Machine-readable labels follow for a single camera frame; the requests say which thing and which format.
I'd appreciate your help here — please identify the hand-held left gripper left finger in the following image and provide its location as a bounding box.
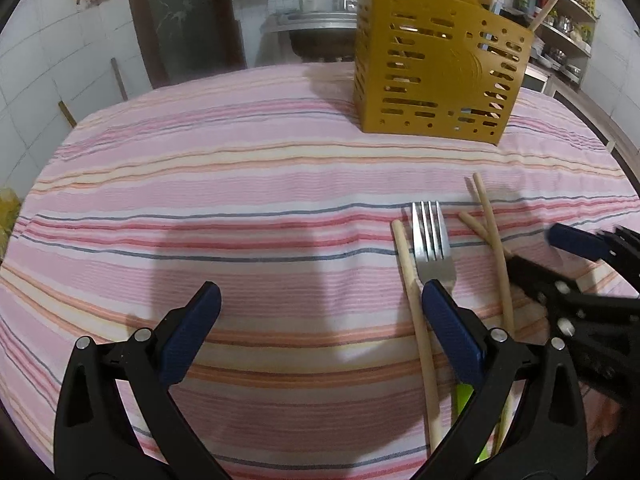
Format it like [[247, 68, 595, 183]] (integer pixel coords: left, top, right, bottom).
[[55, 281, 223, 480]]

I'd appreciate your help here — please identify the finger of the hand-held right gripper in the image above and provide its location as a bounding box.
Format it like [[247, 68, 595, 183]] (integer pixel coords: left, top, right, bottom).
[[504, 254, 640, 341], [549, 224, 640, 288]]

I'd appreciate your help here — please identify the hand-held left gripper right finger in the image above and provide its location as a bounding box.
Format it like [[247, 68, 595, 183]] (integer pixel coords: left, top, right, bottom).
[[421, 280, 589, 480]]

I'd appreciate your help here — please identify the wooden chopstick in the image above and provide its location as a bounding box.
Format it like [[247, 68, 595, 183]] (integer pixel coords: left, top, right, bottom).
[[470, 172, 518, 456], [391, 220, 446, 451], [529, 0, 571, 32], [457, 211, 511, 261]]

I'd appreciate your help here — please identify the green handled metal fork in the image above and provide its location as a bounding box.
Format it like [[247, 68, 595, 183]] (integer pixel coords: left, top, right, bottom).
[[411, 201, 483, 468]]

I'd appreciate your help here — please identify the yellow slotted utensil holder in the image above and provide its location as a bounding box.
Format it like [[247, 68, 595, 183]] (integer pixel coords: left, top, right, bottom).
[[352, 0, 535, 147]]

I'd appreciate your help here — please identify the pink striped tablecloth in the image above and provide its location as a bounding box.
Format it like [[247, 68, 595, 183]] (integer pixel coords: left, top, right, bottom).
[[0, 62, 640, 480]]

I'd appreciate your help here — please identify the stack of bowls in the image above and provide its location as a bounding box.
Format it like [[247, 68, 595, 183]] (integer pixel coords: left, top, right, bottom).
[[532, 35, 586, 78]]

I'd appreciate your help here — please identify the yellow plastic bag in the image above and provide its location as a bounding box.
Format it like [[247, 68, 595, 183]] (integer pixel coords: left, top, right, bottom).
[[0, 187, 21, 256]]

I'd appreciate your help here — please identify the brown frosted glass door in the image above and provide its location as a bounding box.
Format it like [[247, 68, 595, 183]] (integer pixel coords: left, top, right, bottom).
[[124, 0, 249, 88]]

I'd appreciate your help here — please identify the steel sink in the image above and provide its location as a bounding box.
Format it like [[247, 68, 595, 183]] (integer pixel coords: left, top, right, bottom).
[[260, 10, 358, 61]]

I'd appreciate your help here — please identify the corner wall shelf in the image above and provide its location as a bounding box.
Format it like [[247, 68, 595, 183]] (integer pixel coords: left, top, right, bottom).
[[505, 0, 598, 58]]

